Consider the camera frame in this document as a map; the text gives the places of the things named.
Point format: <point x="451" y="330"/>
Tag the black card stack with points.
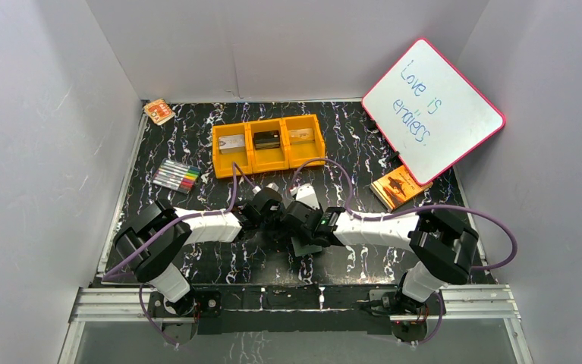
<point x="270" y="139"/>

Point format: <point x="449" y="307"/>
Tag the pack of coloured markers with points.
<point x="176" y="176"/>

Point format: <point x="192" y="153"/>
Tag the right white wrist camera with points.
<point x="306" y="194"/>

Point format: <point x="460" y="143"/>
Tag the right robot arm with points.
<point x="444" y="244"/>

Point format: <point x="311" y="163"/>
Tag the pink-framed whiteboard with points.
<point x="429" y="112"/>

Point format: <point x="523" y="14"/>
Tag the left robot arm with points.
<point x="149" y="242"/>

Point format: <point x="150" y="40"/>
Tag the black mounting plate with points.
<point x="385" y="315"/>

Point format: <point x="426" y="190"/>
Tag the small orange card box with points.
<point x="158" y="111"/>

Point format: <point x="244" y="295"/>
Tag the silver card stack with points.
<point x="231" y="143"/>

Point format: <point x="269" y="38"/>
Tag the orange book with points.
<point x="396" y="188"/>

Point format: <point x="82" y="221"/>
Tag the yellow three-compartment bin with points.
<point x="287" y="156"/>

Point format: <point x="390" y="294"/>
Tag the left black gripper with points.
<point x="275" y="216"/>

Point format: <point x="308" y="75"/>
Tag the green card holder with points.
<point x="304" y="248"/>

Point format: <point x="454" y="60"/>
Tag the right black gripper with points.
<point x="319" y="210"/>

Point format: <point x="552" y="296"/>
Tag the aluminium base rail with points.
<point x="123" y="304"/>

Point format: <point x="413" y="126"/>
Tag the gold card stack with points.
<point x="303" y="135"/>

